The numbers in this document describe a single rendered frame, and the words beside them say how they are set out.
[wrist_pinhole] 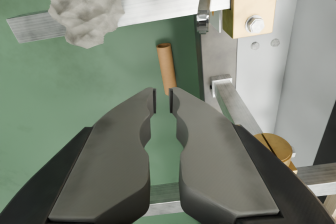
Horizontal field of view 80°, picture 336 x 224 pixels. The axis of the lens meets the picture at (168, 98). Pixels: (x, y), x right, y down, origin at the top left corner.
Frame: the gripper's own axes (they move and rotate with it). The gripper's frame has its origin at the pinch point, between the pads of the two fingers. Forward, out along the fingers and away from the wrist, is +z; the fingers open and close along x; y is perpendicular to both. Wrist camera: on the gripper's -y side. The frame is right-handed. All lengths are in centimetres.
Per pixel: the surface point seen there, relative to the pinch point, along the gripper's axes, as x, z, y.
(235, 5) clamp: 8.6, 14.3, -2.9
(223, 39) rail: 13.0, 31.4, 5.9
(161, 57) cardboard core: 0, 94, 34
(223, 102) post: 11.9, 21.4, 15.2
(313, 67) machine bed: 33.4, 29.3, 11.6
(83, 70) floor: -46, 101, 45
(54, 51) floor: -60, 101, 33
